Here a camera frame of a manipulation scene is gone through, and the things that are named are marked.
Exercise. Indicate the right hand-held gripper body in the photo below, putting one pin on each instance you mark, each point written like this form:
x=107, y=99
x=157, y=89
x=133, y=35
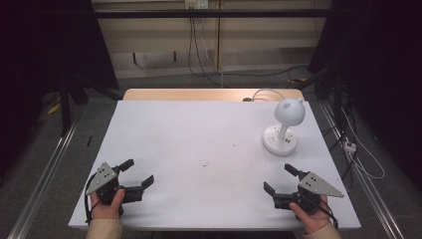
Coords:
x=315, y=186

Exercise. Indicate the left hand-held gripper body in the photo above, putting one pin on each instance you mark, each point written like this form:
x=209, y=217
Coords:
x=103, y=179

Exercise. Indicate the person's left hand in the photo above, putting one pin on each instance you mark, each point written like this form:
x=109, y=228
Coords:
x=106, y=211

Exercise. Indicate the person's right hand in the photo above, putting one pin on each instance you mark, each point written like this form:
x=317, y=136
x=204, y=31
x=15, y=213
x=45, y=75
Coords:
x=314, y=219

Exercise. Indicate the small black floor stick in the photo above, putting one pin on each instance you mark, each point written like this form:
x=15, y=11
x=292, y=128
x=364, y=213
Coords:
x=89, y=141

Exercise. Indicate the white floor power strip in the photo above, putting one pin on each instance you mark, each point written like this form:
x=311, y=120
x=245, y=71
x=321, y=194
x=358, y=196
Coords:
x=349, y=146

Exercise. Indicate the white desk lamp socket base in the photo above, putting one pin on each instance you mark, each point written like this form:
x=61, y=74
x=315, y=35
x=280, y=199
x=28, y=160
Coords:
x=289, y=113

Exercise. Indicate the white table cover board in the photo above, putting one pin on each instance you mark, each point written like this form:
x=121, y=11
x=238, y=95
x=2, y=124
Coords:
x=199, y=146

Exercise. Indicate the black metal stand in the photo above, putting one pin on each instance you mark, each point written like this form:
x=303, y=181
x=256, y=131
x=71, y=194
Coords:
x=64, y=106

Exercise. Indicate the yellow floor tape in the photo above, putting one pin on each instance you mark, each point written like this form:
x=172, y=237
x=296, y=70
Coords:
x=54, y=109

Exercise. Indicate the wooden table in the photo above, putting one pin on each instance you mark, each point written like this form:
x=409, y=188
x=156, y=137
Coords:
x=185, y=94

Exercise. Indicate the black curtain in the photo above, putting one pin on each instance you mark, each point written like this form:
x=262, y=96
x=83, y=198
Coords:
x=49, y=46
x=381, y=66

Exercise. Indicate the black horizontal metal bar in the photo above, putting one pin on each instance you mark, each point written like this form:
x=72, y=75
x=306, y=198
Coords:
x=205, y=13

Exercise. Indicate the metal floor rail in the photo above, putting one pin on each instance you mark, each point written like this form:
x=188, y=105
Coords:
x=46, y=172
x=368, y=186

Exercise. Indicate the white wall socket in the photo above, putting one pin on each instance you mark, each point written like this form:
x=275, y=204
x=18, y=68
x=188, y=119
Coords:
x=196, y=3

